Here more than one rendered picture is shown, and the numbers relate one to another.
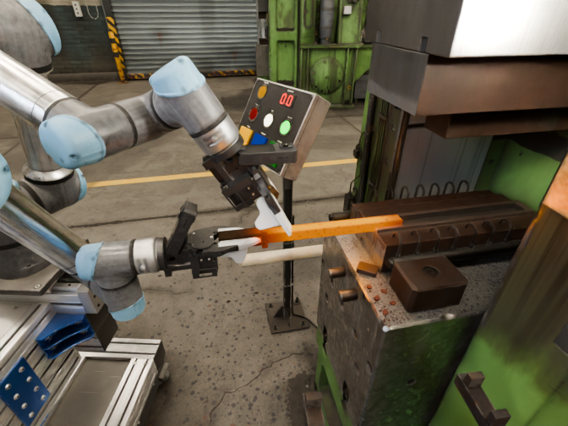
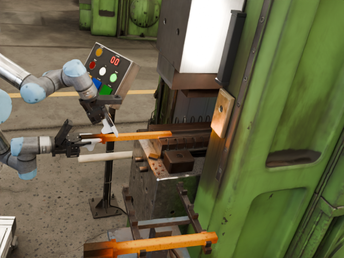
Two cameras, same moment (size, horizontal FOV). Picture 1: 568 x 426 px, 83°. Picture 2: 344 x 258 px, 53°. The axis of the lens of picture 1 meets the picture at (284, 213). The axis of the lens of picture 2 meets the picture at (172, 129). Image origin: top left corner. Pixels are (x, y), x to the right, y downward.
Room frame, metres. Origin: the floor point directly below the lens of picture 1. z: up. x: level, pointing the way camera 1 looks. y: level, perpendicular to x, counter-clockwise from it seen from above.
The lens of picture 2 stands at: (-0.75, 0.08, 1.86)
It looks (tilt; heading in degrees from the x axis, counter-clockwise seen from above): 30 degrees down; 346
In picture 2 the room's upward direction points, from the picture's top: 10 degrees clockwise
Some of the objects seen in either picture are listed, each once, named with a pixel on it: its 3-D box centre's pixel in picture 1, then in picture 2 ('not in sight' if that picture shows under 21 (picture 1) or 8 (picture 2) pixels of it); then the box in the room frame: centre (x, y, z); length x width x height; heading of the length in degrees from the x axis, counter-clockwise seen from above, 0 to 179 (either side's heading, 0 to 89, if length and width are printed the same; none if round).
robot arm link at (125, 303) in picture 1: (119, 291); (24, 164); (0.52, 0.37, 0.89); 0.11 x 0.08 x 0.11; 53
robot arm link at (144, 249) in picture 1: (150, 255); (45, 145); (0.52, 0.28, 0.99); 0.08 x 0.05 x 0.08; 11
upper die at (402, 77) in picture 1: (490, 72); (207, 70); (0.68, -0.41, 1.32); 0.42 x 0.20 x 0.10; 101
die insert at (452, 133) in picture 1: (503, 114); (214, 87); (0.67, -0.45, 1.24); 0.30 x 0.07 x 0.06; 101
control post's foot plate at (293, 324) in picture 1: (286, 310); (105, 202); (1.17, -0.01, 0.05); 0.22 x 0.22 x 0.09; 11
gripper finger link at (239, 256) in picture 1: (240, 251); (91, 145); (0.54, 0.09, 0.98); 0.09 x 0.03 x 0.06; 98
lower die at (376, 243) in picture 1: (441, 222); (193, 136); (0.68, -0.41, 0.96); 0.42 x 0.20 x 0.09; 101
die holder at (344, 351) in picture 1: (432, 308); (190, 183); (0.63, -0.43, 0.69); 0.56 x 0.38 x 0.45; 101
